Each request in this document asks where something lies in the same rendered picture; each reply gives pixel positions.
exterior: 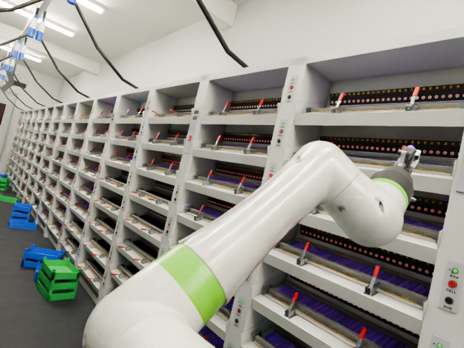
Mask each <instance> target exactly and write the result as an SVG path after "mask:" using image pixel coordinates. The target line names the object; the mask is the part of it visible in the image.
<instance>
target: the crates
mask: <svg viewBox="0 0 464 348"><path fill-rule="evenodd" d="M7 176H8V174H6V175H2V174H0V190H2V191H6V190H7V189H8V186H9V184H10V179H11V178H10V179H8V178H7ZM19 200H20V197H19V199H18V198H13V197H6V196H2V194H0V201H4V202H12V203H15V204H14V206H13V209H12V214H11V218H9V220H8V228H10V229H25V230H34V231H36V229H37V224H35V222H36V221H34V222H28V219H29V216H30V212H31V210H32V205H33V203H32V204H24V203H19ZM64 254H65V249H63V251H57V250H52V249H45V248H39V247H35V245H34V244H32V246H31V247H30V248H29V249H25V251H24V255H23V260H22V263H21V267H30V268H35V269H36V270H35V277H34V281H33V282H36V285H35V286H36V288H37V289H38V290H39V292H40V293H41V294H42V296H43V297H44V298H45V299H46V301H55V300H69V299H75V294H76V290H77V285H78V282H79V274H80V271H81V269H77V268H76V267H75V266H74V265H73V264H72V263H71V262H70V257H67V258H66V260H63V258H64Z"/></svg>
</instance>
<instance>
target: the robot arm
mask: <svg viewBox="0 0 464 348"><path fill-rule="evenodd" d="M397 153H398V158H400V159H399V161H397V162H396V163H395V164H394V166H392V167H389V168H386V169H384V170H381V171H379V172H377V173H374V174H373V175H372V176H371V178H368V177H367V176H366V175H365V174H364V173H363V172H362V171H361V170H360V169H359V168H358V167H357V166H356V165H355V164H354V163H353V162H352V161H351V160H350V159H349V158H348V157H347V156H346V155H345V154H344V153H343V152H342V150H341V149H340V148H338V147H337V146H336V145H334V144H332V143H330V142H325V141H315V142H310V143H308V144H306V145H304V146H303V147H302V148H301V149H300V150H299V151H298V152H297V153H296V154H295V155H294V156H293V157H292V158H291V159H290V160H289V161H288V162H287V163H286V164H285V165H284V166H283V167H282V168H281V169H280V170H279V171H278V172H277V173H276V174H275V175H273V176H272V177H271V178H270V179H269V180H267V181H266V182H265V183H264V184H263V185H262V186H261V187H259V188H258V189H257V190H255V191H254V192H253V193H252V194H250V195H249V196H248V197H246V198H245V199H244V200H242V201H241V202H240V203H239V204H237V205H235V206H234V207H233V208H232V209H230V210H228V211H227V212H226V213H224V214H223V215H221V216H220V217H218V218H217V219H215V220H214V221H212V222H210V223H209V224H207V225H206V226H203V227H202V228H201V229H199V230H197V231H196V232H194V233H192V234H190V235H189V236H187V237H185V238H184V239H182V240H180V241H178V242H177V245H176V246H174V247H173V248H172V249H170V250H169V251H167V252H166V253H165V254H163V255H161V256H160V257H158V259H156V260H154V261H153V262H151V263H150V264H149V265H147V266H146V267H144V268H143V269H142V270H141V271H139V272H138V273H136V274H135V275H134V276H132V277H131V278H129V279H128V280H127V281H125V282H124V283H123V284H121V285H120V286H119V287H118V288H116V289H115V290H114V291H112V292H111V293H110V294H108V295H107V296H106V297H105V298H103V299H102V300H101V301H100V302H99V303H98V304H97V306H96V307H95V308H94V309H93V311H92V312H91V314H90V316H89V317H88V320H87V322H86V326H85V328H84V334H83V340H82V347H83V348H215V347H214V346H213V345H211V344H210V343H208V342H207V341H206V340H205V339H203V338H202V337H201V336H200V335H199V334H198V332H199V331H200V330H201V329H202V328H203V326H204V325H205V324H206V323H207V322H208V321H209V320H210V319H211V318H212V317H213V316H214V315H215V313H216V312H217V311H218V310H219V309H220V307H221V306H222V305H224V306H226V305H227V304H228V303H229V301H230V299H231V298H232V297H233V296H234V294H235V293H236V291H237V290H238V289H239V288H240V287H241V286H242V284H243V283H244V281H245V280H246V279H247V278H248V277H249V275H250V274H251V273H252V272H253V270H254V269H255V268H256V267H257V266H258V265H259V263H260V262H261V261H262V260H263V259H264V257H265V256H266V255H267V254H268V253H269V252H270V251H271V250H272V248H273V247H274V246H275V245H276V244H277V243H279V241H281V239H282V238H283V237H284V236H285V235H286V234H287V233H288V232H290V230H292V228H293V227H294V226H295V225H296V224H297V223H299V222H300V221H301V220H302V219H303V218H304V217H305V216H306V215H308V214H309V213H310V212H312V210H313V208H314V207H316V206H317V205H318V204H319V205H321V207H322V208H323V209H324V210H325V211H326V212H328V214H329V215H330V216H331V217H332V218H333V219H334V221H335V222H336V223H337V224H338V226H339V227H340V228H341V229H342V230H343V231H344V232H345V234H346V235H347V236H348V237H349V238H350V239H351V240H352V241H354V242H355V243H357V244H359V245H362V246H364V247H382V246H385V245H387V244H389V243H390V242H392V241H394V240H395V239H396V238H397V237H398V235H399V233H400V232H401V230H402V227H403V221H404V219H403V215H404V213H405V211H406V209H407V207H408V205H409V203H410V202H415V201H416V199H415V198H414V197H413V195H414V188H413V179H412V177H411V174H412V170H413V169H414V168H415V166H416V165H417V163H418V162H419V158H418V156H419V155H420V153H421V151H420V150H416V149H414V148H407V147H405V148H404V149H403V150H398V152H397Z"/></svg>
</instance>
